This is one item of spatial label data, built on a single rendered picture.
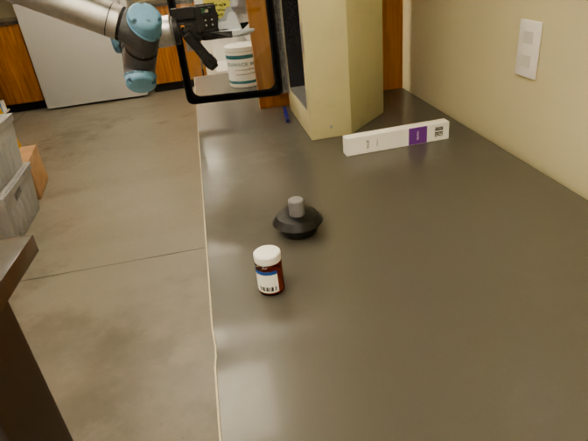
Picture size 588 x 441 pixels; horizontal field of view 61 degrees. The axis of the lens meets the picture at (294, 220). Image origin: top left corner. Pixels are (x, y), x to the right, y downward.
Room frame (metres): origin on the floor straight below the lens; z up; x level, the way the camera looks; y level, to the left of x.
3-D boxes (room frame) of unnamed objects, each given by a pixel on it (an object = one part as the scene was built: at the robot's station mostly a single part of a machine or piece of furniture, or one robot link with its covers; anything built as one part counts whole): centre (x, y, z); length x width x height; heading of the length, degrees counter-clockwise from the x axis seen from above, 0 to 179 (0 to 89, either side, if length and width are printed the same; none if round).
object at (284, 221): (0.80, -0.01, 0.97); 0.09 x 0.09 x 0.07
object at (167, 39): (1.38, 0.27, 1.24); 0.08 x 0.05 x 0.08; 8
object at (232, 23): (1.34, 0.09, 1.24); 0.09 x 0.03 x 0.06; 64
